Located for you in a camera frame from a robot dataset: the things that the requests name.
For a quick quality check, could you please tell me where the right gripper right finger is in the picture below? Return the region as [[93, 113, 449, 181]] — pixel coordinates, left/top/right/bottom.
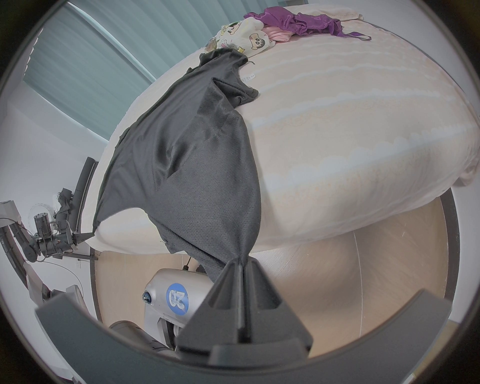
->
[[244, 257, 314, 353]]

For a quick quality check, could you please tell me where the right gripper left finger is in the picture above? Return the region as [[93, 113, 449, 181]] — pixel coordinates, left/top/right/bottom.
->
[[175, 257, 245, 356]]

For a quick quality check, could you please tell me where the black T-shirt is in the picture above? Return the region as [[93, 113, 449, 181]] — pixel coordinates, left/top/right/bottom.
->
[[92, 47, 263, 284]]

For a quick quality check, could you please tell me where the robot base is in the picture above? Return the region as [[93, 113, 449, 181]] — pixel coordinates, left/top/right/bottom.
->
[[109, 268, 226, 355]]

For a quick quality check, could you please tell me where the bed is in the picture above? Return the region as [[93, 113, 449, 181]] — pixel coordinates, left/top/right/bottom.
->
[[86, 4, 480, 256]]

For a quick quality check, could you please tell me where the black low cabinet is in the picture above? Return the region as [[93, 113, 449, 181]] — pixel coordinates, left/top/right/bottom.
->
[[73, 157, 99, 235]]

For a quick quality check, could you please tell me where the blue-green curtain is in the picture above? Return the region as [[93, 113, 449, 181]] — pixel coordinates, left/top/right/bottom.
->
[[22, 4, 152, 141], [73, 0, 274, 81]]

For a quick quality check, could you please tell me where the white printed garment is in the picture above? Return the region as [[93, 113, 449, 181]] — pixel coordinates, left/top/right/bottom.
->
[[204, 17, 278, 55]]

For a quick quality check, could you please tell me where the pink garment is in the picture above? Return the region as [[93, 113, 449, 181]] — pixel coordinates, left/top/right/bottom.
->
[[262, 26, 294, 43]]

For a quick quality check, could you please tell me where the purple satin garment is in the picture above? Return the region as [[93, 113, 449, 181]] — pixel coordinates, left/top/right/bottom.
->
[[244, 7, 372, 42]]

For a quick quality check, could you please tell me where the pale pink pillow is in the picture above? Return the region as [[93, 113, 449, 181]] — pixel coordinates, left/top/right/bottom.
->
[[296, 3, 364, 22]]

